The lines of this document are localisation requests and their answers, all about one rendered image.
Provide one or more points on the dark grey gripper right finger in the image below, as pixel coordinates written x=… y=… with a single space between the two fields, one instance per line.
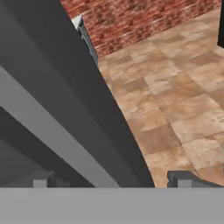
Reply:
x=184 y=176

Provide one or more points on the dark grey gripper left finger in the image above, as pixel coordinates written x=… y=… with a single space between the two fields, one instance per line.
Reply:
x=39 y=176

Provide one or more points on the dark grey fridge door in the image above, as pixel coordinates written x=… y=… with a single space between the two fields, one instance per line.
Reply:
x=43 y=43

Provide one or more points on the pale grey cabinet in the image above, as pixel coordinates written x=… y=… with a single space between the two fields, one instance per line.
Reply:
x=87 y=38

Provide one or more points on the black appliance edge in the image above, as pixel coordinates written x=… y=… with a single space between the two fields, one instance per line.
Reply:
x=221 y=20

